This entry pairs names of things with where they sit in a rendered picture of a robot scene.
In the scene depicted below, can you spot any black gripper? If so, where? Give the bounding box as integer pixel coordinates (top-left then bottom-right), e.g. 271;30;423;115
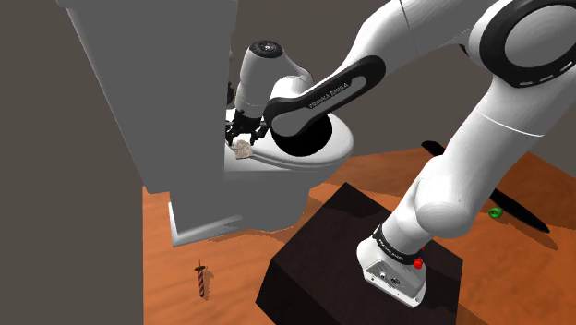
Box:
225;109;270;147

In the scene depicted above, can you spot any beige crumpled lump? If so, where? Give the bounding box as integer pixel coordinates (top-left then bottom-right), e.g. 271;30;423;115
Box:
231;138;255;161

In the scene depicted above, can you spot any white toilet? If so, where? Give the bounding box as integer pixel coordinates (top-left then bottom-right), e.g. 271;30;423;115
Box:
55;0;354;249

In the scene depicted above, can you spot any dark robot stand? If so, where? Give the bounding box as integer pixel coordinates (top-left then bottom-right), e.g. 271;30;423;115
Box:
255;181;464;325

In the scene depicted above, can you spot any red blue striped stick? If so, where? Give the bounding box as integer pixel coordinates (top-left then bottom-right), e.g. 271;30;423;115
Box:
193;259;208;299

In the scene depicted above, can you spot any long black flat board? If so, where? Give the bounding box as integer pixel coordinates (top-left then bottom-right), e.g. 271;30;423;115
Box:
420;139;551;235

